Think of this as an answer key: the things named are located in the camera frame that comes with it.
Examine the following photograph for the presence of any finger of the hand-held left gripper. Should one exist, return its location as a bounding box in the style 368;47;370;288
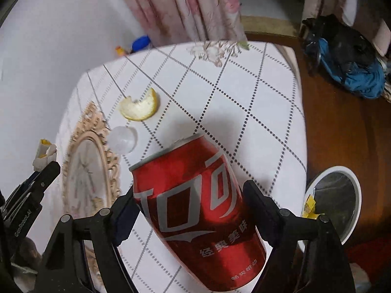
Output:
4;175;39;205
26;161;61;194

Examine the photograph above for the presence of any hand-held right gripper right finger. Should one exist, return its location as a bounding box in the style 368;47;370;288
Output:
243;180;356;293

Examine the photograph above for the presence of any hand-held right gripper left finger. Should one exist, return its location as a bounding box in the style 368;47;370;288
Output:
36;186;138;293

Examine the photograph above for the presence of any yellow snack packet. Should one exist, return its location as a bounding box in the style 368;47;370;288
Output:
302;195;325;219

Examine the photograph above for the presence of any red soda can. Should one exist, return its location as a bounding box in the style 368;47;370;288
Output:
129;133;267;292

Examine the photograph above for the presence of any white round trash bin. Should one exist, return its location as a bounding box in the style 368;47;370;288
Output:
297;166;362;252

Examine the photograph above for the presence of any crumpled white tissue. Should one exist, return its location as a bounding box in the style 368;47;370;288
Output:
33;139;58;172

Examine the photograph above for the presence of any clear plastic lid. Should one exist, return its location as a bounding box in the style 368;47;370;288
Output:
107;126;138;155

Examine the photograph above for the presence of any orange peel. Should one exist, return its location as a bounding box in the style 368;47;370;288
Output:
119;87;159;121

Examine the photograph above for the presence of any white checked tablecloth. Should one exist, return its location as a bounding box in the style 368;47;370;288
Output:
56;40;308;293

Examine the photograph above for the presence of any blue lidded container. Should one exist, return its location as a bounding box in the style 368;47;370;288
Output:
131;36;152;51

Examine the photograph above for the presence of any black clothes pile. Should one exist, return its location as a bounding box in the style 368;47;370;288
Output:
302;14;380;78

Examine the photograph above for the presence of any pink floral curtain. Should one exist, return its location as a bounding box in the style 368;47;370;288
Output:
108;0;249;42

